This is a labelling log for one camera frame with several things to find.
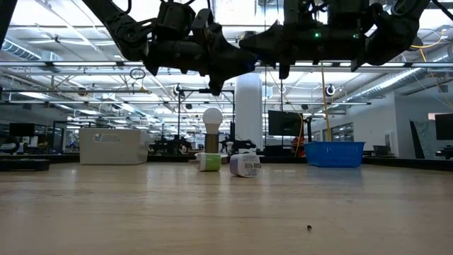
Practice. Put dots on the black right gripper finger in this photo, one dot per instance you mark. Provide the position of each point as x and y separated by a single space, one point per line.
265 46

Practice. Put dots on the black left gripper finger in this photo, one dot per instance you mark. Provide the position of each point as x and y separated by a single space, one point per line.
235 56
217 83

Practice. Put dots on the white light bulb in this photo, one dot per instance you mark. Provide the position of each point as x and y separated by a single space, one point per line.
212 118

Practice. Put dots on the green and white charger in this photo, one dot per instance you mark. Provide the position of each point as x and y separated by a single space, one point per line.
212 162

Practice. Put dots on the purple and white charger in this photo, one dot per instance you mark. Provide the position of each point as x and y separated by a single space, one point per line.
244 165

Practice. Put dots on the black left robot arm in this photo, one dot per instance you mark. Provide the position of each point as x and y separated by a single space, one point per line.
124 32

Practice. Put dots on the white building column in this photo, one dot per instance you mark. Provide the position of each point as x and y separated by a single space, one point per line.
248 113

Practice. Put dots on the round black ceiling fixture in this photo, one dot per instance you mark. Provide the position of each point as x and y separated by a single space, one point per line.
330 90

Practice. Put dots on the distant black robot rig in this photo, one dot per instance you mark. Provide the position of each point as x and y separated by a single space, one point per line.
240 145
173 146

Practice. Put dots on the black monitor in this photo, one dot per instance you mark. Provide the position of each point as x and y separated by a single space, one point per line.
444 127
21 130
283 123

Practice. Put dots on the blue plastic basket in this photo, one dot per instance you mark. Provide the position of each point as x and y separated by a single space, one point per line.
334 154

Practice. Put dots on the grey plastic bin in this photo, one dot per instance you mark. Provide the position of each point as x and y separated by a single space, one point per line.
117 148

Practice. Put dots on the dark leaning panel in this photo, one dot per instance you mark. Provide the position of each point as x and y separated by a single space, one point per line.
419 141

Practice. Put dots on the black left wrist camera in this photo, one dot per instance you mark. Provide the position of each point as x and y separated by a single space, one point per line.
175 17

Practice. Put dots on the black stand frame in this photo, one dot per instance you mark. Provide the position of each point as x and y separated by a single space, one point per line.
178 117

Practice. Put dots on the black aluminium table frame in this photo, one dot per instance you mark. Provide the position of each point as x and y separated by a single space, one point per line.
24 165

